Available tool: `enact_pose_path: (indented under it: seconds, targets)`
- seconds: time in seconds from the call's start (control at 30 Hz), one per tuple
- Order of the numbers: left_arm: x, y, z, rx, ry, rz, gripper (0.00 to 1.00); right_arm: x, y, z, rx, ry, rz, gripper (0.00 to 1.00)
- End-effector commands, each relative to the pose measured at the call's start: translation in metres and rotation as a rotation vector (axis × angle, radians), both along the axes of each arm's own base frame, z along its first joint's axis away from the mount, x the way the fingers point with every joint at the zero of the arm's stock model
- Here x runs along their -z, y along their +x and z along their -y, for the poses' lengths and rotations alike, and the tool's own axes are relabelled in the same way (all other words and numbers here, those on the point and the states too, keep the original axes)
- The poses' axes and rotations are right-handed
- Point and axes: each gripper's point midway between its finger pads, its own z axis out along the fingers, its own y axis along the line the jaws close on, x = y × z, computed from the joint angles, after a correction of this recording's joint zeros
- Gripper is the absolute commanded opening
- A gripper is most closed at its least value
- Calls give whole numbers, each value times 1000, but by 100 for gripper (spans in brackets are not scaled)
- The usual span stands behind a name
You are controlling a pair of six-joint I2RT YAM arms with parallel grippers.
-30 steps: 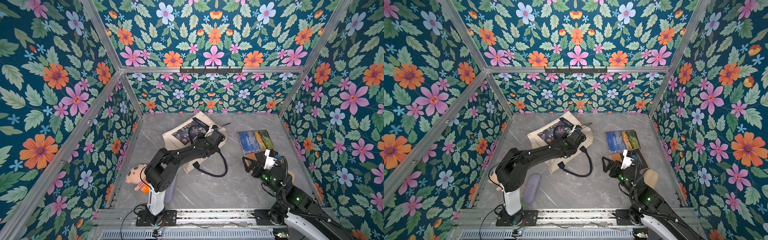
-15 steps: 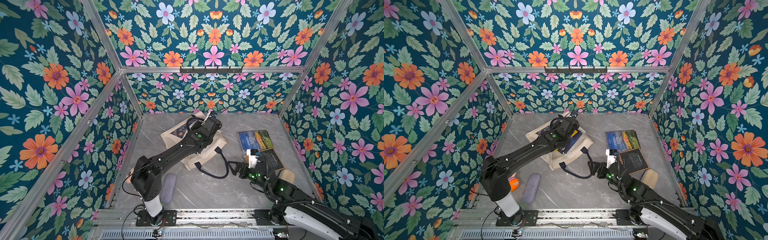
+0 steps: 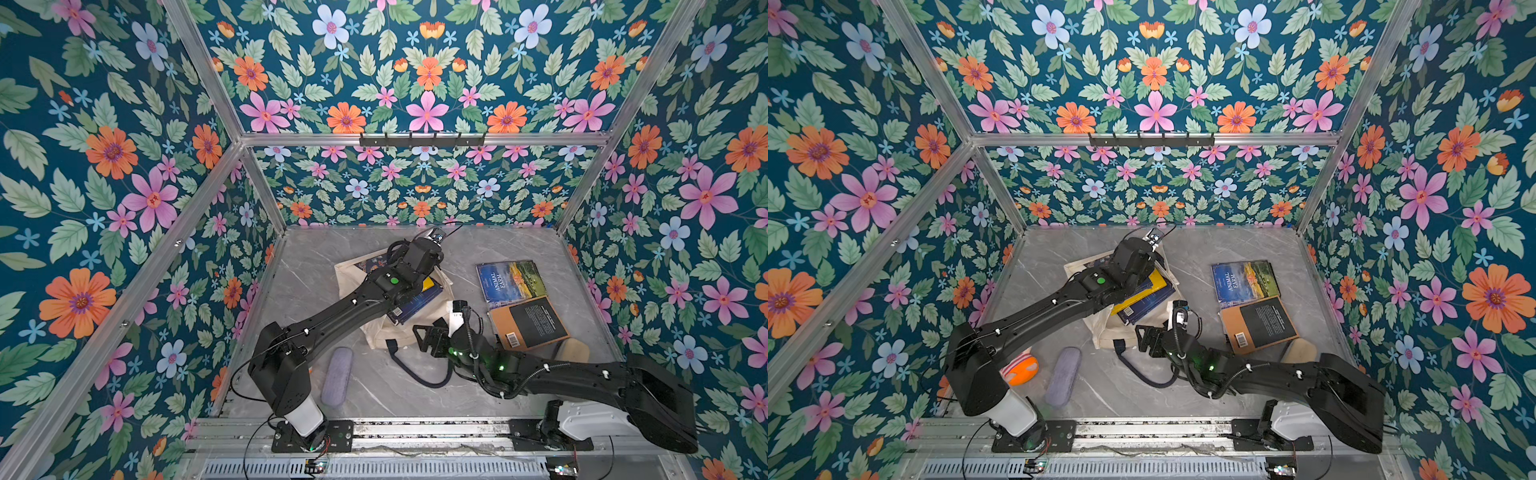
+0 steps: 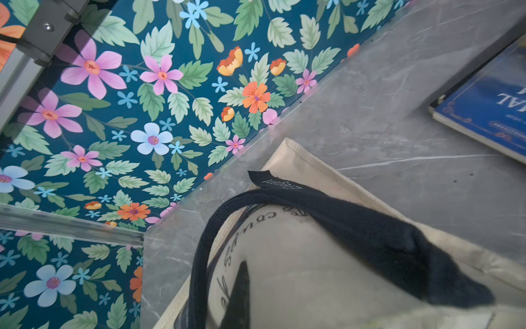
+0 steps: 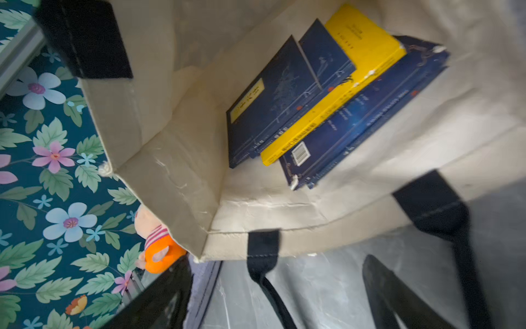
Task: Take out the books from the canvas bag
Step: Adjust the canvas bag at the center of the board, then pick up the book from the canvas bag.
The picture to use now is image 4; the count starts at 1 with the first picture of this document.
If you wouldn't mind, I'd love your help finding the blue cover book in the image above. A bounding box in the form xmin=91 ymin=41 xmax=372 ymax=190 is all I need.
xmin=430 ymin=35 xmax=525 ymax=163

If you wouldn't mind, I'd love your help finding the cream canvas tote bag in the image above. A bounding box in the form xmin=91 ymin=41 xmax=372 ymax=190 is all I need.
xmin=156 ymin=139 xmax=525 ymax=328

